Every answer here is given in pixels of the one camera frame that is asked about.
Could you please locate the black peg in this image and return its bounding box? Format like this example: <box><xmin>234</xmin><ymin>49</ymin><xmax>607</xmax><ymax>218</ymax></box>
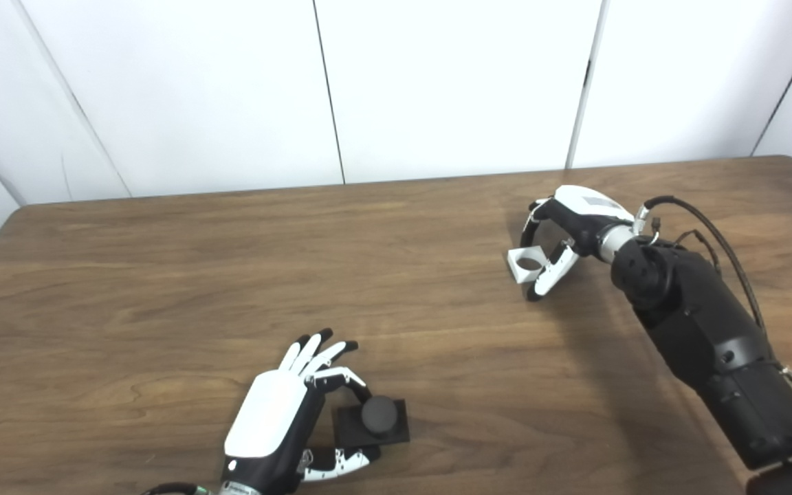
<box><xmin>333</xmin><ymin>395</ymin><xmax>411</xmax><ymax>446</ymax></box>

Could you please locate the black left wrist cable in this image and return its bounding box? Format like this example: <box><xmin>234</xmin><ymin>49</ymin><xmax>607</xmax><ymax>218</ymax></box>
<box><xmin>142</xmin><ymin>483</ymin><xmax>212</xmax><ymax>495</ymax></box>

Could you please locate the white square piece with hole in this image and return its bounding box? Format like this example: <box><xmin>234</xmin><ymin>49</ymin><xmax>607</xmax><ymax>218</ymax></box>
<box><xmin>507</xmin><ymin>245</ymin><xmax>548</xmax><ymax>285</ymax></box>

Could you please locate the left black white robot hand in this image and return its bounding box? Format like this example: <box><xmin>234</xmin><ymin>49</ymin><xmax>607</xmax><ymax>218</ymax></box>
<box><xmin>221</xmin><ymin>328</ymin><xmax>382</xmax><ymax>493</ymax></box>

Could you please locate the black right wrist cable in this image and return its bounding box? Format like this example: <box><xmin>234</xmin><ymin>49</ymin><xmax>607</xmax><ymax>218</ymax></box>
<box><xmin>633</xmin><ymin>196</ymin><xmax>792</xmax><ymax>399</ymax></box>

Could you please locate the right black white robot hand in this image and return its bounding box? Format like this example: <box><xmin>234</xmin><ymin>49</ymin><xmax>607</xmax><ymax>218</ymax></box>
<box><xmin>520</xmin><ymin>185</ymin><xmax>637</xmax><ymax>302</ymax></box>

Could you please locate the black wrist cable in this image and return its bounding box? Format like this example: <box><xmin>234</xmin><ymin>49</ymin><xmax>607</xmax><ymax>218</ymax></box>
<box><xmin>142</xmin><ymin>483</ymin><xmax>212</xmax><ymax>495</ymax></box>
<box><xmin>633</xmin><ymin>196</ymin><xmax>792</xmax><ymax>399</ymax></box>

